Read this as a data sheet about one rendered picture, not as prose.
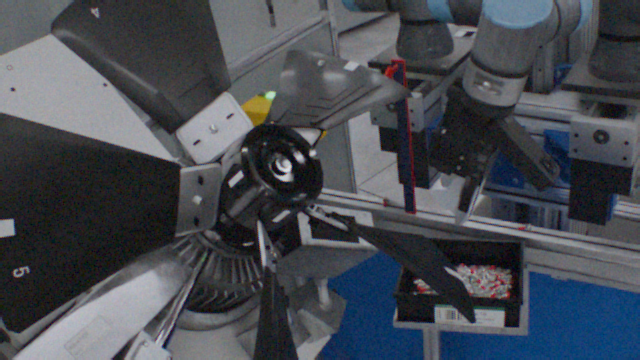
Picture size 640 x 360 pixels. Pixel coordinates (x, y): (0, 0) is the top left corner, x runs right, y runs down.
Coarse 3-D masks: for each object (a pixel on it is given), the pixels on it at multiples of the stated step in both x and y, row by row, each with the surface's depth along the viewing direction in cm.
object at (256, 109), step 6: (258, 96) 140; (264, 96) 139; (252, 102) 137; (258, 102) 137; (264, 102) 136; (270, 102) 136; (246, 108) 135; (252, 108) 135; (258, 108) 134; (264, 108) 134; (246, 114) 135; (252, 114) 134; (258, 114) 133; (264, 114) 132; (252, 120) 134; (258, 120) 134; (324, 132) 138
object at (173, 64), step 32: (128, 0) 82; (160, 0) 83; (192, 0) 83; (64, 32) 81; (96, 32) 81; (128, 32) 82; (160, 32) 82; (192, 32) 82; (96, 64) 81; (128, 64) 82; (160, 64) 82; (192, 64) 82; (224, 64) 82; (128, 96) 82; (160, 96) 82; (192, 96) 82
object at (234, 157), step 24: (240, 144) 76; (264, 144) 78; (288, 144) 80; (240, 168) 75; (264, 168) 76; (312, 168) 81; (240, 192) 76; (264, 192) 74; (288, 192) 77; (312, 192) 78; (240, 216) 78; (264, 216) 77; (288, 216) 78; (216, 240) 81; (240, 240) 82
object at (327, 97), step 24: (288, 72) 104; (312, 72) 103; (336, 72) 103; (360, 72) 105; (288, 96) 98; (312, 96) 97; (336, 96) 96; (360, 96) 98; (384, 96) 99; (408, 96) 102; (264, 120) 94; (288, 120) 92; (312, 120) 91; (336, 120) 91
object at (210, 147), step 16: (224, 96) 82; (208, 112) 82; (224, 112) 82; (240, 112) 82; (192, 128) 83; (208, 128) 83; (224, 128) 82; (240, 128) 82; (192, 144) 83; (208, 144) 83; (224, 144) 82; (208, 160) 83
